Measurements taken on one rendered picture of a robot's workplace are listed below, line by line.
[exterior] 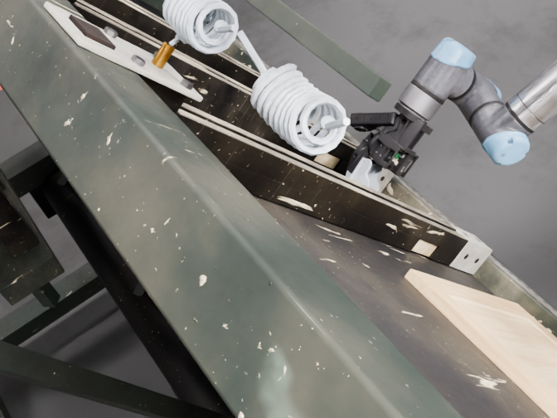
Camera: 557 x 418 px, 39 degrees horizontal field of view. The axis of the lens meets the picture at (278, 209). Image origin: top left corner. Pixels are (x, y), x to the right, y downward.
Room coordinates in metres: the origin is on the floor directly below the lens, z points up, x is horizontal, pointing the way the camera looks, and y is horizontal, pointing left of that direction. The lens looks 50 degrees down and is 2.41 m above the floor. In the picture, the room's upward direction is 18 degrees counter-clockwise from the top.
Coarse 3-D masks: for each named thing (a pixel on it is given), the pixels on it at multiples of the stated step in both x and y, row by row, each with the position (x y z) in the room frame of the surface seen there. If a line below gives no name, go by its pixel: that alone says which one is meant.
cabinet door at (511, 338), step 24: (432, 288) 0.67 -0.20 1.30; (456, 288) 0.72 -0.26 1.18; (456, 312) 0.61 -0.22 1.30; (480, 312) 0.66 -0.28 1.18; (504, 312) 0.72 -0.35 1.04; (480, 336) 0.56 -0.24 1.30; (504, 336) 0.60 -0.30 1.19; (528, 336) 0.65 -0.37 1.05; (552, 336) 0.70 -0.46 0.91; (504, 360) 0.51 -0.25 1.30; (528, 360) 0.54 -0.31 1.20; (552, 360) 0.58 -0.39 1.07; (528, 384) 0.46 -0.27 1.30; (552, 384) 0.49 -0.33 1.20; (552, 408) 0.42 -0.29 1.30
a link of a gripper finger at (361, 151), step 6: (372, 138) 1.03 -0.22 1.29; (360, 144) 1.02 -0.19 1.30; (366, 144) 1.02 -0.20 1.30; (360, 150) 1.01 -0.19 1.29; (366, 150) 1.01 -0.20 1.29; (354, 156) 1.01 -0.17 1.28; (360, 156) 1.01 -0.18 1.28; (366, 156) 1.01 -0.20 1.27; (354, 162) 1.01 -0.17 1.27; (348, 168) 1.01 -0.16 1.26; (354, 168) 1.00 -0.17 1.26
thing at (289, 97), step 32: (192, 0) 0.77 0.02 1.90; (256, 0) 0.65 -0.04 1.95; (192, 32) 0.74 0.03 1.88; (224, 32) 0.71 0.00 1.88; (288, 32) 0.59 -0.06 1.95; (320, 32) 0.56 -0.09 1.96; (256, 64) 0.65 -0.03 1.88; (288, 64) 0.63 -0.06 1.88; (352, 64) 0.51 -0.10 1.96; (256, 96) 0.61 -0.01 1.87; (288, 96) 0.58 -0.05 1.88; (320, 96) 0.57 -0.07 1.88; (288, 128) 0.55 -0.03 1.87
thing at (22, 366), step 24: (48, 288) 1.26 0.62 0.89; (0, 360) 0.71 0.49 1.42; (24, 360) 0.73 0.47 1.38; (48, 360) 0.75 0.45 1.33; (48, 384) 0.72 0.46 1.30; (72, 384) 0.73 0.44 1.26; (96, 384) 0.75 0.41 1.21; (120, 384) 0.77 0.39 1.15; (120, 408) 0.76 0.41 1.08; (144, 408) 0.75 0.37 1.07; (168, 408) 0.77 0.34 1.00; (192, 408) 0.80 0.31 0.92
